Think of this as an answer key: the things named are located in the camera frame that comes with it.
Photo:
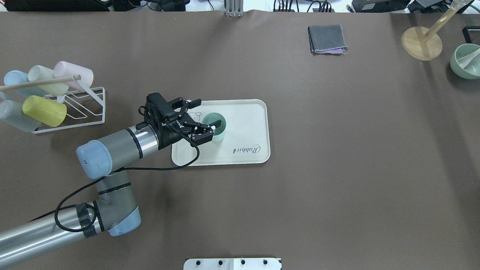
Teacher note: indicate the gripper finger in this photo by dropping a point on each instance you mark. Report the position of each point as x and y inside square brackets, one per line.
[201, 133]
[181, 106]

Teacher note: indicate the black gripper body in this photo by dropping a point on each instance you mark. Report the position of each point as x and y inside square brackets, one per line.
[167, 134]

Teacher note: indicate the green cup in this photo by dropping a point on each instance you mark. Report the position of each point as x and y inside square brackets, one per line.
[219, 130]

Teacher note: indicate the cream rabbit tray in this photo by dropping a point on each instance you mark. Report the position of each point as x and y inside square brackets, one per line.
[246, 138]

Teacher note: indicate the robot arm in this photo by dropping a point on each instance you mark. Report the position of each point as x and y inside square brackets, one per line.
[106, 161]

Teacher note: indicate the pink cup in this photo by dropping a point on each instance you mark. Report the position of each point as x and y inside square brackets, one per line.
[65, 69]

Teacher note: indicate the yellow cup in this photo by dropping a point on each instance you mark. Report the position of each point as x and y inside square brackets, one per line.
[46, 111]

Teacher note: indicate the cream white cup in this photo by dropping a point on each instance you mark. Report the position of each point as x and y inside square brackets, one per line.
[38, 73]

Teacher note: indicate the grey cup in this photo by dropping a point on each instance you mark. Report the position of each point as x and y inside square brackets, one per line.
[11, 112]

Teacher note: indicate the blue cup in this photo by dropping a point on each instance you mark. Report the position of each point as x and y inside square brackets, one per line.
[19, 77]

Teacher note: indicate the wooden cup tree stand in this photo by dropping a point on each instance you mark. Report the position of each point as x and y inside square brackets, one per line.
[423, 43]

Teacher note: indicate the grey folded cloth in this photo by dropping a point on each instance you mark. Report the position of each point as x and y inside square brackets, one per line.
[326, 37]

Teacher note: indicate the purple cloth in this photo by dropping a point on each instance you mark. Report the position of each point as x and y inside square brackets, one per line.
[334, 51]

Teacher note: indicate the white ceramic spoon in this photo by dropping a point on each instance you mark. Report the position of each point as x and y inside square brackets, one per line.
[466, 60]

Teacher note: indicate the green bowl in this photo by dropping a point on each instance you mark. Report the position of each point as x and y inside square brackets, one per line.
[472, 70]

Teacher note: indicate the white wire cup rack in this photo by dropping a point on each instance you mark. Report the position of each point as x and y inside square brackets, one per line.
[84, 108]

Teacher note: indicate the aluminium frame post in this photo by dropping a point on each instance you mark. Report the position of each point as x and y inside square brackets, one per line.
[234, 8]

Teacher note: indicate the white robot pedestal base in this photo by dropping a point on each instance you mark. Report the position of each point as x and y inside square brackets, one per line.
[233, 264]

